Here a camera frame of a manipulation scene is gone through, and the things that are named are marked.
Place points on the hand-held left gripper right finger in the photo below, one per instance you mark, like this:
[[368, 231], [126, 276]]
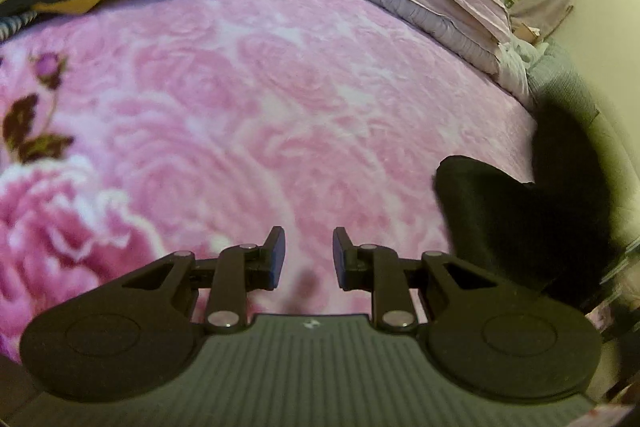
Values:
[[340, 257]]

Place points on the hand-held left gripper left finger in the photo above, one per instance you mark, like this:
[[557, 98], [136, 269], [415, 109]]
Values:
[[276, 257]]

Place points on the black pants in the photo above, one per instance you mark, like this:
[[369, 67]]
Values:
[[500, 217]]

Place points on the pink floral blanket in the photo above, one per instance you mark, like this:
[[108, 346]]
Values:
[[250, 107]]

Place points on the white crumpled sheet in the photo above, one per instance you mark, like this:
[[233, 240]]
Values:
[[517, 62]]

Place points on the grey ribbed pillow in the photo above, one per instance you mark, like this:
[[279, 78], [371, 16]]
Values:
[[562, 77]]

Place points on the lilac hanging cloth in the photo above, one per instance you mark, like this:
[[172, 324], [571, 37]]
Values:
[[542, 2]]

